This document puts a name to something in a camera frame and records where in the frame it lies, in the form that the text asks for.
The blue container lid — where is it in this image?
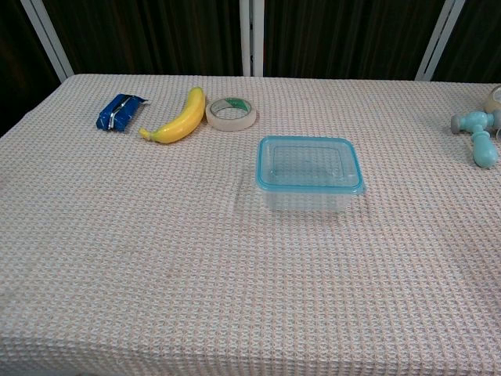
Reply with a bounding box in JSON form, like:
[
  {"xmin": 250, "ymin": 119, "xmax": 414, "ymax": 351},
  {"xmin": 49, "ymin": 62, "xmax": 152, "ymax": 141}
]
[{"xmin": 255, "ymin": 135, "xmax": 366, "ymax": 196}]

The clear plastic container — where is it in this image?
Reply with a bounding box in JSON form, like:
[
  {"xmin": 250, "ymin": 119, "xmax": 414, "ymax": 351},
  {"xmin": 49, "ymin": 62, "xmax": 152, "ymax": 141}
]
[{"xmin": 258, "ymin": 186, "xmax": 363, "ymax": 215}]

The beige masking tape roll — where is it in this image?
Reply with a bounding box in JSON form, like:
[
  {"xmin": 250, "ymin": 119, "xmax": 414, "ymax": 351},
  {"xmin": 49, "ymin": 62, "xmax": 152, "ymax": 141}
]
[{"xmin": 205, "ymin": 96, "xmax": 258, "ymax": 132}]

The pink white waffle tablecloth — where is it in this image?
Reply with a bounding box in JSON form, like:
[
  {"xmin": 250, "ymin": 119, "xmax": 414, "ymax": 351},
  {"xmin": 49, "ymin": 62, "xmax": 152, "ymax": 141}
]
[{"xmin": 0, "ymin": 73, "xmax": 501, "ymax": 376}]

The yellow banana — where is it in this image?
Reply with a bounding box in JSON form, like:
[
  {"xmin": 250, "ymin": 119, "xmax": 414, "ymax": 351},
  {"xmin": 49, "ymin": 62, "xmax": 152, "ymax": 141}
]
[{"xmin": 139, "ymin": 86, "xmax": 207, "ymax": 145}]

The blue snack packet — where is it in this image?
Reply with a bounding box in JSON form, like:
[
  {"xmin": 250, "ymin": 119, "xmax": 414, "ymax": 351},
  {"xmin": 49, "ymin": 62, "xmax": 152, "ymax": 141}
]
[{"xmin": 95, "ymin": 93, "xmax": 149, "ymax": 134}]

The light blue toy hammer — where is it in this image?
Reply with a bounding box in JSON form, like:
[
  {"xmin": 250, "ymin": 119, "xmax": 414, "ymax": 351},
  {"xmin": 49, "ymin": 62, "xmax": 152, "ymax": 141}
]
[{"xmin": 449, "ymin": 109, "xmax": 501, "ymax": 169}]

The clear beige tape roll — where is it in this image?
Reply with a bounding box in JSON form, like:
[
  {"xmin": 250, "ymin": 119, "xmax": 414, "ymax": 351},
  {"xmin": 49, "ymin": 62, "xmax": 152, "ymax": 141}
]
[{"xmin": 480, "ymin": 84, "xmax": 501, "ymax": 113}]

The white metal frame post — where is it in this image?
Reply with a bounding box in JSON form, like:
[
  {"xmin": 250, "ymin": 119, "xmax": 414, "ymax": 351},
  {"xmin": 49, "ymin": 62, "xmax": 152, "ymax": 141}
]
[
  {"xmin": 20, "ymin": 0, "xmax": 74, "ymax": 82},
  {"xmin": 239, "ymin": 0, "xmax": 265, "ymax": 78},
  {"xmin": 414, "ymin": 0, "xmax": 467, "ymax": 82}
]

